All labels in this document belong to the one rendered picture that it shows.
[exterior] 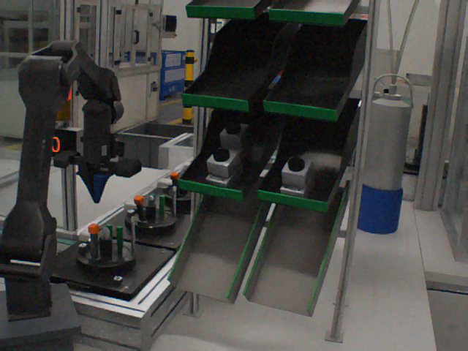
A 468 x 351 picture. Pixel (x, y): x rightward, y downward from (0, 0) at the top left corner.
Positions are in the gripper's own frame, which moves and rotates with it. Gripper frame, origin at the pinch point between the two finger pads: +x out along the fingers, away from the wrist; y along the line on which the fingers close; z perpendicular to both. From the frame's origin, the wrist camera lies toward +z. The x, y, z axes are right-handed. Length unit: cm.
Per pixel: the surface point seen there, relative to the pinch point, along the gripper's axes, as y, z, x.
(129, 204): 8.9, 36.6, 16.5
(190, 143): 27, 146, 22
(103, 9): 59, 111, -41
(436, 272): -80, 49, 28
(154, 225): -4.1, 23.8, 16.2
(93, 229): -0.6, -3.0, 8.5
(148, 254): -8.0, 10.4, 18.2
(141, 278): -11.3, -1.9, 18.2
